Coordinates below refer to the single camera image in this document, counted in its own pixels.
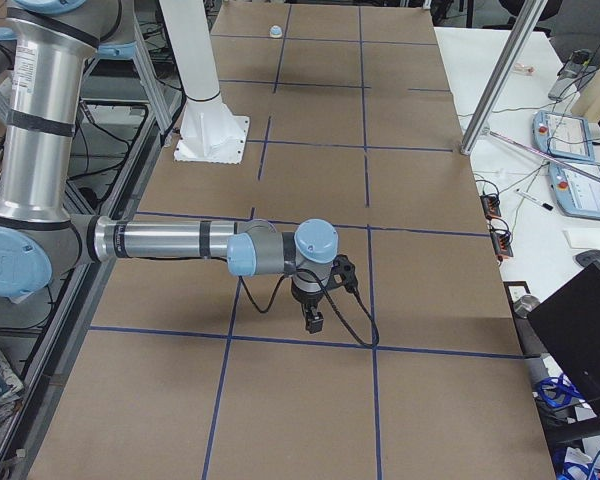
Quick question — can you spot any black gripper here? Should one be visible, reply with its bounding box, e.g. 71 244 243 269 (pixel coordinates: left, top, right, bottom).
291 275 324 333

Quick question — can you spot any blue white call bell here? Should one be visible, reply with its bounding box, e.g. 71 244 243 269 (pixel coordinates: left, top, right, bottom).
269 25 283 38

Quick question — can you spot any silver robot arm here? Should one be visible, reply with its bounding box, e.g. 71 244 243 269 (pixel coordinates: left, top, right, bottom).
0 1 338 333

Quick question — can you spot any silver metal cylinder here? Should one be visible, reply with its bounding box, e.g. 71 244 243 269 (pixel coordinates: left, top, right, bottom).
513 294 541 319

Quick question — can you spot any upper orange connector block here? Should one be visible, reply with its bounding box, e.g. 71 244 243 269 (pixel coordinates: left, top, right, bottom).
480 194 501 220

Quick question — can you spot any black marker pen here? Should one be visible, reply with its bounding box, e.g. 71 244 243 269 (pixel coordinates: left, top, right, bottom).
515 189 554 211

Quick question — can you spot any black monitor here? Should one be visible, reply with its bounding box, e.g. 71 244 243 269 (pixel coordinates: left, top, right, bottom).
527 262 600 445

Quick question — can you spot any lower teach pendant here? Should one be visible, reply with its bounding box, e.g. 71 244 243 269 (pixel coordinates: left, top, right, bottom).
548 163 600 220

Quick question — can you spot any teach pendant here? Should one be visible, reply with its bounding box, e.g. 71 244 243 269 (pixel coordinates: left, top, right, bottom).
532 110 595 162
548 163 600 220

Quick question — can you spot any upper teach pendant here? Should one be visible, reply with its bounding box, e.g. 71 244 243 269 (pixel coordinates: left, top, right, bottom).
532 110 595 162

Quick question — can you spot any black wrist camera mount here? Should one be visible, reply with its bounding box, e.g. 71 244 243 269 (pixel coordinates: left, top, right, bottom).
326 254 359 294

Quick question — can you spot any white camera pedestal column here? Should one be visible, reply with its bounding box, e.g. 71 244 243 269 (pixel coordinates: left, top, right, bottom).
160 0 250 164

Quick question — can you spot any aluminium frame post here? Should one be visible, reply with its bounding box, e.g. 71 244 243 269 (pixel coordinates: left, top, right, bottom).
460 0 548 156

